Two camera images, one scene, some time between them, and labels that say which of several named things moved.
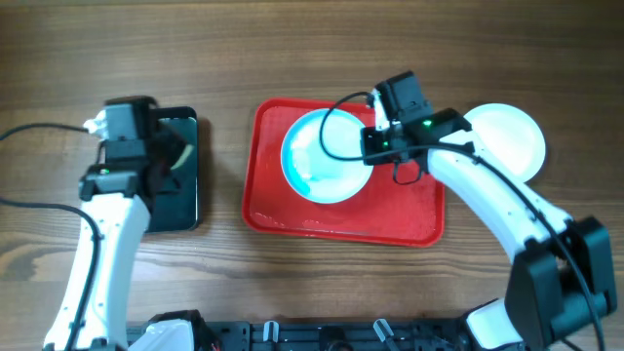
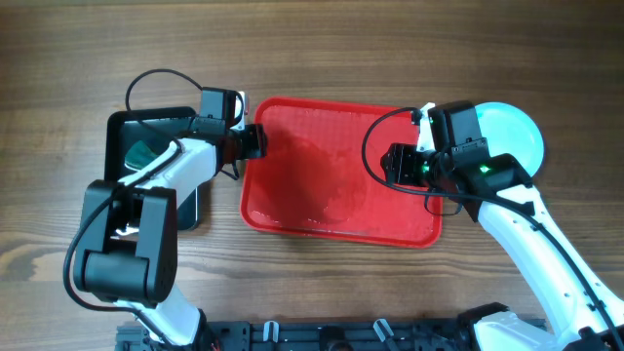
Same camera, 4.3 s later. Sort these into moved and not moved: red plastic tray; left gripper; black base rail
Moved: left gripper
Not moved: red plastic tray; black base rail
